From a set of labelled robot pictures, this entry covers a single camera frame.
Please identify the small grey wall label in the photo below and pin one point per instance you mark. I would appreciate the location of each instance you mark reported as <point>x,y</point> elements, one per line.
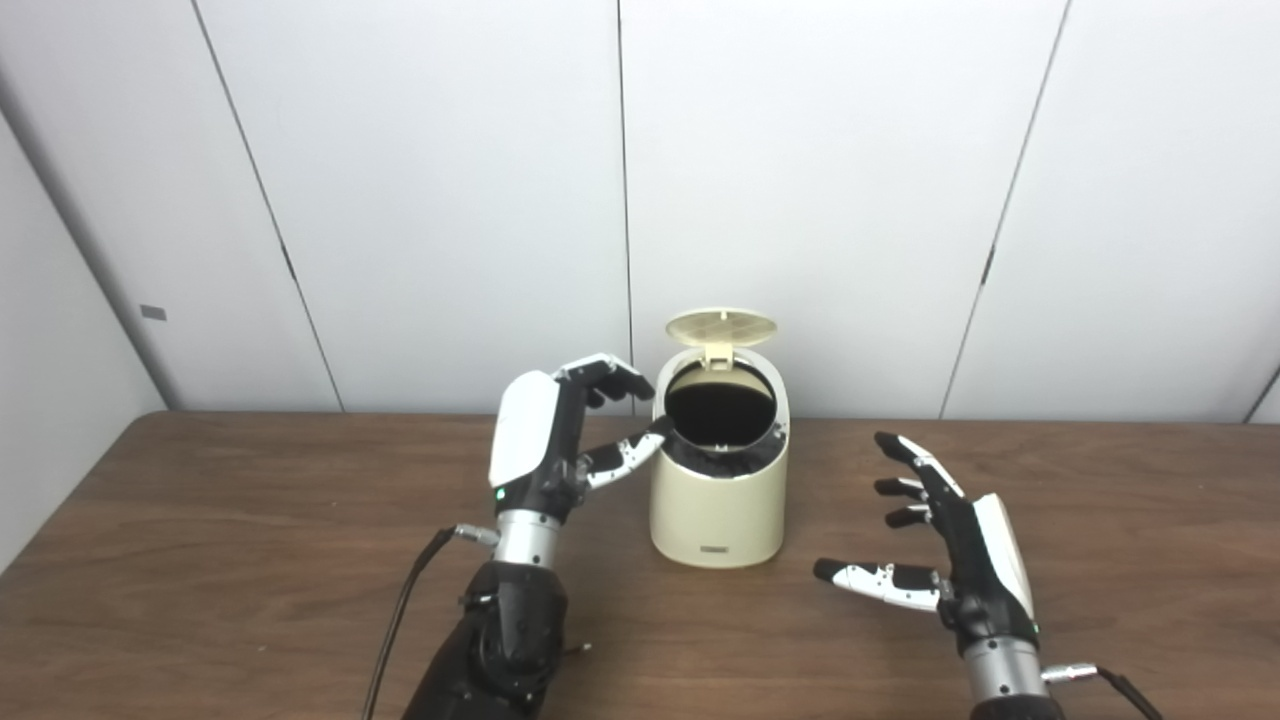
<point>153,312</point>

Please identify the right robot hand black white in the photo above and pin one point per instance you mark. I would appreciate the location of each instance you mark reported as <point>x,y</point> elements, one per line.
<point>985,560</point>

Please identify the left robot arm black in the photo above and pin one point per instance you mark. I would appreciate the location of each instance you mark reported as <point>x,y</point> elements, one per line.
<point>500,630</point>

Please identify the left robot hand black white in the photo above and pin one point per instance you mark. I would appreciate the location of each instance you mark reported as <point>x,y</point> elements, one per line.
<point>530,440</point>

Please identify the cream-colored bin body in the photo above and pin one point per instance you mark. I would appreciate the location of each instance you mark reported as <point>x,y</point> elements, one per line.
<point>715,510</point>

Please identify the cream round bin lid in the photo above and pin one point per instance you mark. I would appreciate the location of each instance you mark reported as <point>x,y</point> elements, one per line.
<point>722,325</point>

